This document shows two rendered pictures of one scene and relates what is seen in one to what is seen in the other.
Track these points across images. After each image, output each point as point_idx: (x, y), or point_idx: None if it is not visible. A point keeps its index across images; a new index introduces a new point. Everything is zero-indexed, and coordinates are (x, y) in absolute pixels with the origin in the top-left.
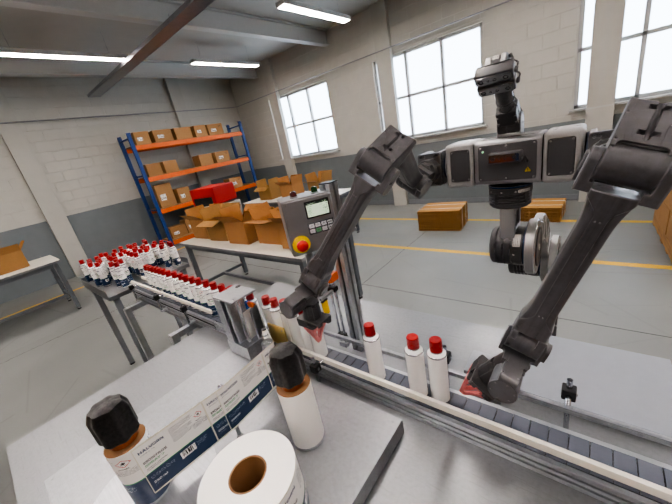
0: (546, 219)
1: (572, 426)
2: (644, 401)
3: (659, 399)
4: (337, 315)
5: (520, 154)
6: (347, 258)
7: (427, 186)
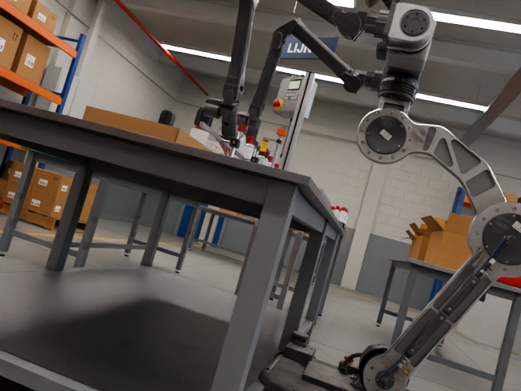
0: (451, 140)
1: None
2: None
3: None
4: (273, 164)
5: (378, 43)
6: (296, 125)
7: (352, 81)
